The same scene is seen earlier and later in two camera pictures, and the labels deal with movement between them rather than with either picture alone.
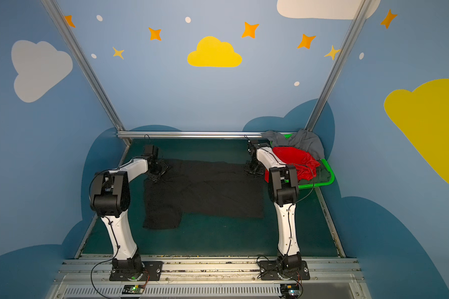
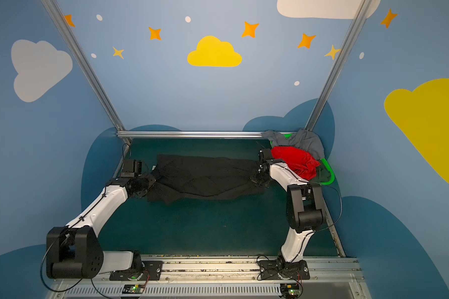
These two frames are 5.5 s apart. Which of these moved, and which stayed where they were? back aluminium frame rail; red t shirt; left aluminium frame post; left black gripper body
Moved: left black gripper body
Stayed: left aluminium frame post; back aluminium frame rail; red t shirt
